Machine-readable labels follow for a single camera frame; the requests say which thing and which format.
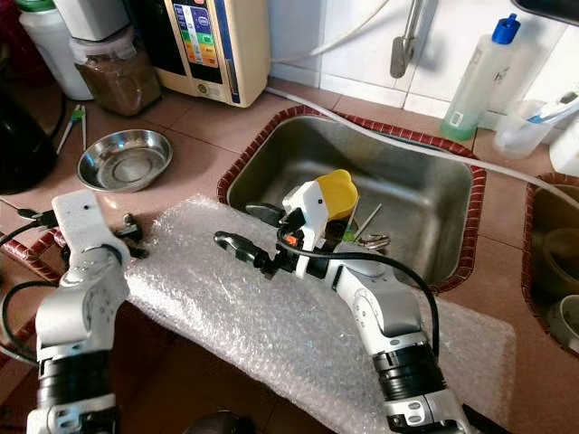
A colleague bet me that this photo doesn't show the yellow dish sponge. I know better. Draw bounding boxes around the yellow dish sponge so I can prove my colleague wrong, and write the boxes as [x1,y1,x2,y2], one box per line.
[317,169,359,222]

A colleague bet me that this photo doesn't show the stainless steel bowl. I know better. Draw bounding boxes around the stainless steel bowl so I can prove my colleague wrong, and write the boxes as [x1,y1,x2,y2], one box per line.
[77,128,173,193]

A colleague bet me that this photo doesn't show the silver metal spoon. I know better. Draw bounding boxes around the silver metal spoon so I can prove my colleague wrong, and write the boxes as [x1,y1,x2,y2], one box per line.
[357,233,392,250]

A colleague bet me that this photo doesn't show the clear bubble wrap sheet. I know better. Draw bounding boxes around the clear bubble wrap sheet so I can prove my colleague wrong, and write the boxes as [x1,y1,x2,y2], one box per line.
[122,194,517,434]

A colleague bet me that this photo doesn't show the white and green tongs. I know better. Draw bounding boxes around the white and green tongs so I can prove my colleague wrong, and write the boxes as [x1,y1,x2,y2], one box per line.
[57,104,89,155]

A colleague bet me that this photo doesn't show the black kettle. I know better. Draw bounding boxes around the black kettle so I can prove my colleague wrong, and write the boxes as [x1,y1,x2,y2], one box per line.
[0,86,60,195]

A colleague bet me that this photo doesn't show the wide steel sink basin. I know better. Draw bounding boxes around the wide steel sink basin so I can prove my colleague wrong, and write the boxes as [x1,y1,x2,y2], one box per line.
[217,107,488,293]

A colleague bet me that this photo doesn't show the clear jar of brown powder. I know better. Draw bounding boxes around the clear jar of brown powder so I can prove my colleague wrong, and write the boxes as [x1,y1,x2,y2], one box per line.
[71,25,159,117]

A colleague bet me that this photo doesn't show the beige water purifier appliance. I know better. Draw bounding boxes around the beige water purifier appliance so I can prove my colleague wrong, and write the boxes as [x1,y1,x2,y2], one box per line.
[127,0,268,105]

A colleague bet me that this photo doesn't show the white bottle with green cap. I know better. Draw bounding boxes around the white bottle with green cap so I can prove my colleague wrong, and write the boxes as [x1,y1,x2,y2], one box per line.
[14,0,93,102]

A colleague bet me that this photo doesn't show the metal tap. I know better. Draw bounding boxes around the metal tap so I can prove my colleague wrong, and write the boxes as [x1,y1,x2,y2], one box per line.
[389,0,426,80]

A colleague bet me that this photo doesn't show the white grinder motor unit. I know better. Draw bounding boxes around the white grinder motor unit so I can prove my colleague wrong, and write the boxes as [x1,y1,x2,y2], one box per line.
[50,0,128,42]

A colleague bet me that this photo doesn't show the dark red canister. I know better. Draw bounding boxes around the dark red canister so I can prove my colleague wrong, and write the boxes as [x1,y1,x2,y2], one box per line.
[0,0,55,87]

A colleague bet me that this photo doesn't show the clear bottle with blue cap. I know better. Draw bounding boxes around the clear bottle with blue cap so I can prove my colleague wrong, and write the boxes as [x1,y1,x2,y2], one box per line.
[441,14,521,141]

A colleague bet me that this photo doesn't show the clear plastic cup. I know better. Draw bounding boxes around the clear plastic cup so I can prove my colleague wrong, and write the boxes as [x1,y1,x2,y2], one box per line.
[495,95,562,159]

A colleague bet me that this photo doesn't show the dark green bowl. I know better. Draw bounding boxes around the dark green bowl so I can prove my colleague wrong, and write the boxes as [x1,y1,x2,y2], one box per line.
[543,226,579,299]

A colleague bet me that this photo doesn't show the pale grey cup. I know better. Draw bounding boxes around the pale grey cup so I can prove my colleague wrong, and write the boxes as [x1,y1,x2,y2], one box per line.
[547,294,579,350]

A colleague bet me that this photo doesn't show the white and blue toothbrush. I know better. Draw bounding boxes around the white and blue toothbrush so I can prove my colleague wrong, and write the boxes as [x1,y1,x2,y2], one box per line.
[529,90,579,124]

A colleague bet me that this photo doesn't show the white printed detergent bottle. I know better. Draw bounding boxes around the white printed detergent bottle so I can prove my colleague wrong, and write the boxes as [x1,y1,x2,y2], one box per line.
[549,118,579,177]

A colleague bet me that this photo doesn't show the black pan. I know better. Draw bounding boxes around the black pan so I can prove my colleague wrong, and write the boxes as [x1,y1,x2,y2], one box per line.
[511,0,579,28]

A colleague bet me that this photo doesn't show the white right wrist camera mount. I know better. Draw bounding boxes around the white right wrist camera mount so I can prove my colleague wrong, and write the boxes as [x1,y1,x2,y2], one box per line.
[280,181,327,277]

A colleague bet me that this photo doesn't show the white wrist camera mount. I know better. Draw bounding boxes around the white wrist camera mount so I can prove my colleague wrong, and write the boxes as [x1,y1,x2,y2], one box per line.
[52,188,115,272]
[280,181,327,277]

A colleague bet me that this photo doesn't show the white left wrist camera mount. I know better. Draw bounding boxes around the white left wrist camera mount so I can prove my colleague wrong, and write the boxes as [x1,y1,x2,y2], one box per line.
[52,188,115,272]

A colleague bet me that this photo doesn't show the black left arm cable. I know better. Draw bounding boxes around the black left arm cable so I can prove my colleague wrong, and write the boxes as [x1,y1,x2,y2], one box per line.
[0,210,66,367]

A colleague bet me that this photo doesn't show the white flexible hose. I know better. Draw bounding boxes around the white flexible hose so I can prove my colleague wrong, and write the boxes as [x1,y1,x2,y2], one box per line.
[262,86,579,209]
[267,0,390,64]

